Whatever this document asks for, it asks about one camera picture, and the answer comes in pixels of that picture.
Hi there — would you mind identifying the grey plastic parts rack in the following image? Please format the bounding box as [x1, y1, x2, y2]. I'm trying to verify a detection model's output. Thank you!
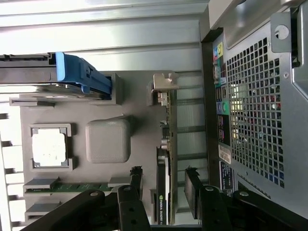
[9, 71, 180, 226]

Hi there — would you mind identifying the silver CPU chip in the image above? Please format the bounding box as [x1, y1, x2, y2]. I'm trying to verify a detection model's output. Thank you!
[31, 128, 68, 168]

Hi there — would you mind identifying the silver hard disk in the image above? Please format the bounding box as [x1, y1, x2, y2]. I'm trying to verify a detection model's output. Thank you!
[0, 54, 104, 99]

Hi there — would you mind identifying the green RAM stick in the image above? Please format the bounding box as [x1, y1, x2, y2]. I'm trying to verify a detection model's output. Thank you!
[24, 182, 114, 193]

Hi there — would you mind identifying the open black PC case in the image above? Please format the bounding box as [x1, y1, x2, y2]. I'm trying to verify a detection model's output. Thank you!
[199, 0, 308, 217]

